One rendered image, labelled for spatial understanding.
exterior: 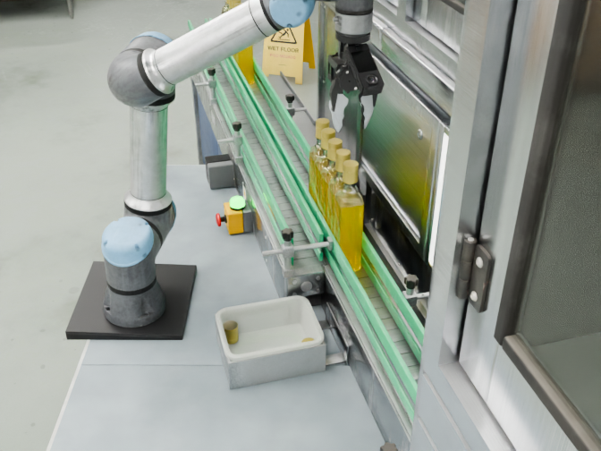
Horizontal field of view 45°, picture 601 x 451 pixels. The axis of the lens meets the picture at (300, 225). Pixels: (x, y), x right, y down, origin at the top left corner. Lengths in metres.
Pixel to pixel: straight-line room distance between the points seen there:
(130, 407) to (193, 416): 0.14
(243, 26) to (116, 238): 0.60
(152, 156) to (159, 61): 0.32
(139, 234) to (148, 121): 0.26
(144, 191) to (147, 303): 0.27
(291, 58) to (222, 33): 3.73
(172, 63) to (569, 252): 1.04
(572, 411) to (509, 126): 0.21
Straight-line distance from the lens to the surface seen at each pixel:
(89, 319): 1.83
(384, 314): 1.62
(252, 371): 1.61
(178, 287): 1.89
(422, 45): 1.57
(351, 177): 1.60
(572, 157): 0.50
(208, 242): 2.08
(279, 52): 5.12
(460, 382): 0.70
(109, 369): 1.72
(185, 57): 1.42
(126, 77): 1.47
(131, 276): 1.71
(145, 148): 1.68
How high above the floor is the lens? 1.92
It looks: 33 degrees down
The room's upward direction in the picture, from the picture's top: straight up
